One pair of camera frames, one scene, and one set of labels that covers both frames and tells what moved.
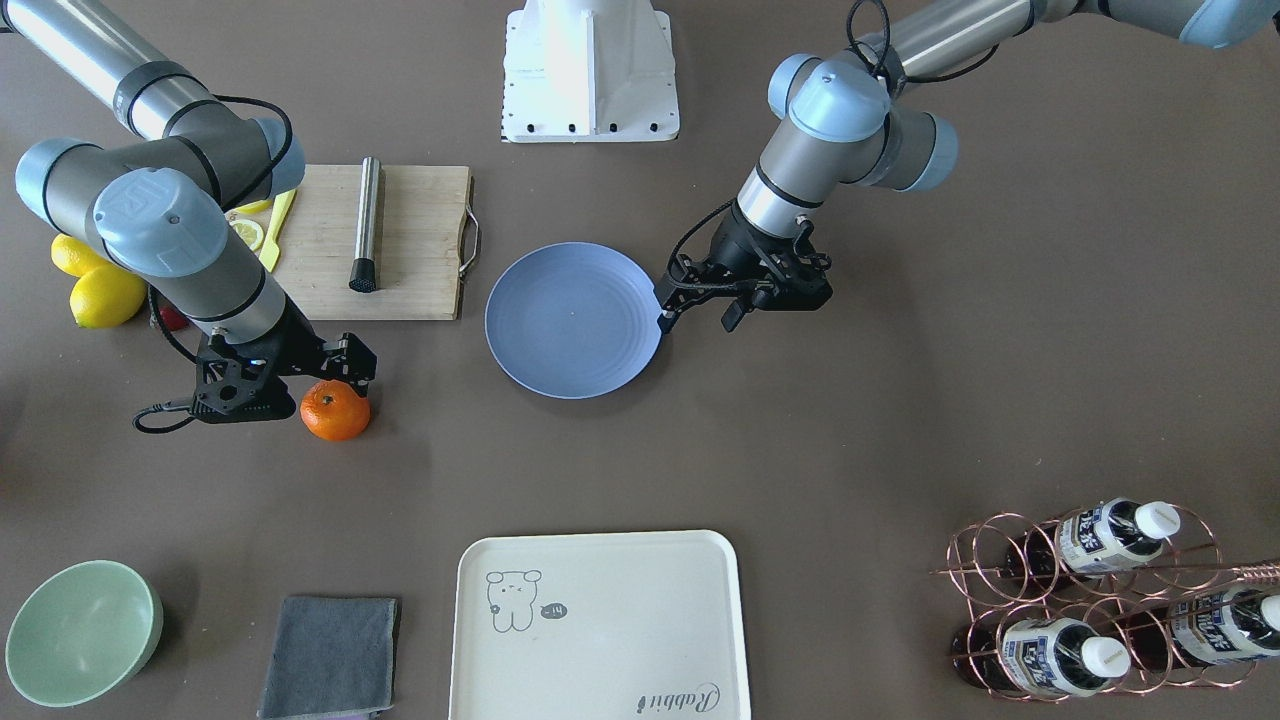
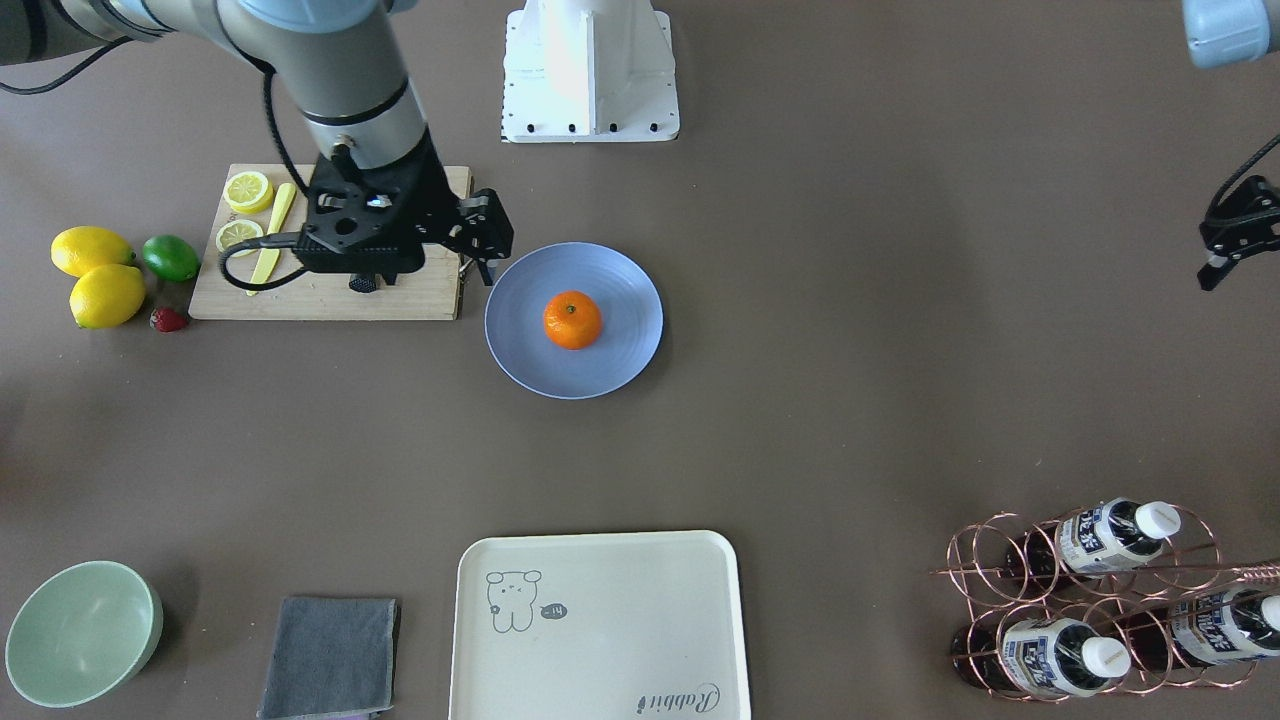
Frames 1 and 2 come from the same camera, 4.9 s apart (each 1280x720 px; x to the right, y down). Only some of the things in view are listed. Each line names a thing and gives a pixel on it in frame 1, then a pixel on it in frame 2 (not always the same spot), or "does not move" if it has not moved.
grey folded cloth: (331, 656) does not move
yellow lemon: (75, 257) does not move
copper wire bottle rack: (1102, 600) does not move
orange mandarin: (334, 410) → (572, 320)
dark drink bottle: (1095, 541) does not move
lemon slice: (250, 232) does not move
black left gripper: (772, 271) → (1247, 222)
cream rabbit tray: (599, 626) does not move
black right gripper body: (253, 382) → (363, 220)
